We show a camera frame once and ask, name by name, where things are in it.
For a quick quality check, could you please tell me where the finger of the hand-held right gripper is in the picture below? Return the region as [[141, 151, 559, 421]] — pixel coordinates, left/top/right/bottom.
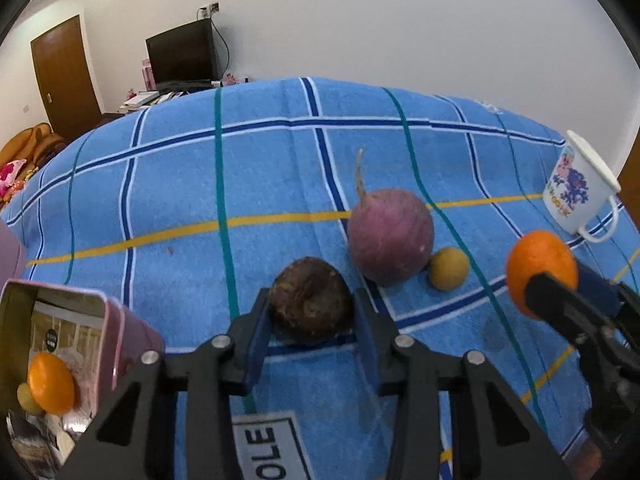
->
[[575, 259, 640, 347], [524, 271, 627, 377]]

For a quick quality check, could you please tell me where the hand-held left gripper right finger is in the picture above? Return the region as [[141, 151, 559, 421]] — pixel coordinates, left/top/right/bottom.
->
[[353, 288, 573, 480]]

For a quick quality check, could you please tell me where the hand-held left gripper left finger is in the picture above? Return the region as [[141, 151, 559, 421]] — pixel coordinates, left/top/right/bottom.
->
[[62, 287, 275, 480]]

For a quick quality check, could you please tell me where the large orange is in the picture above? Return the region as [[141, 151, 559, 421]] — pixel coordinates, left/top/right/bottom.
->
[[506, 230, 579, 321]]

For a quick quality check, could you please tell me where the pink tin box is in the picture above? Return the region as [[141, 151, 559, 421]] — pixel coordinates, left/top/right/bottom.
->
[[0, 280, 166, 466]]

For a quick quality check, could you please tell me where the small orange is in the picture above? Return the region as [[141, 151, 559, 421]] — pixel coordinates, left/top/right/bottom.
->
[[27, 352, 77, 416]]

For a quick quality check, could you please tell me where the person's right hand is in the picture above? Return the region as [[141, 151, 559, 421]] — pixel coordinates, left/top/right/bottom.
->
[[574, 437, 605, 467]]

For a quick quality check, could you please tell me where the white printed enamel mug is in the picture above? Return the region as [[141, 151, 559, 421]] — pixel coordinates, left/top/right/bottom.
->
[[542, 130, 622, 243]]

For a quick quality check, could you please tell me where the yellow-brown longan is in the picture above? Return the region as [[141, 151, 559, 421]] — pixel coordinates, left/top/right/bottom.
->
[[429, 247, 471, 292], [16, 382, 45, 416]]

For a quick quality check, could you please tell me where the purple round radish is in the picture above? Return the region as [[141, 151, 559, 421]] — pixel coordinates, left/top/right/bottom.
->
[[346, 149, 435, 288]]

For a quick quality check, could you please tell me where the brown wooden panel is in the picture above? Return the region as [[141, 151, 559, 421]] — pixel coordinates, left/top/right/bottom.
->
[[617, 130, 640, 211]]

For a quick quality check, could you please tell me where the blue plaid blanket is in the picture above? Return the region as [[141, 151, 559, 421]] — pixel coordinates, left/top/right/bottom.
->
[[0, 76, 640, 480]]

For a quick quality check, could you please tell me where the pink tin lid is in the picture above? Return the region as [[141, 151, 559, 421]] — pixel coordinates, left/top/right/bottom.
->
[[0, 222, 28, 281]]

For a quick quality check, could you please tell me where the pink floral cushion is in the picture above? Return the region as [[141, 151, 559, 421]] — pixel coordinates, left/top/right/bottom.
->
[[0, 159, 27, 197]]

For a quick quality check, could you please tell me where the black television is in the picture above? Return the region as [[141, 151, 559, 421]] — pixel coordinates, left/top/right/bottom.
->
[[145, 20, 221, 86]]

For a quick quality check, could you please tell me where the orange-brown sofa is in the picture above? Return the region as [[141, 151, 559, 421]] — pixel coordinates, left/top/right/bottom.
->
[[0, 122, 68, 173]]

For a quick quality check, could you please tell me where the brown wooden door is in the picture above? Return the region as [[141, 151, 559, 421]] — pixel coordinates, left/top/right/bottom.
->
[[30, 15, 103, 131]]

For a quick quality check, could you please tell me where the black power cable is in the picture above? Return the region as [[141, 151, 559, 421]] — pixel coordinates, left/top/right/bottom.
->
[[210, 15, 234, 78]]

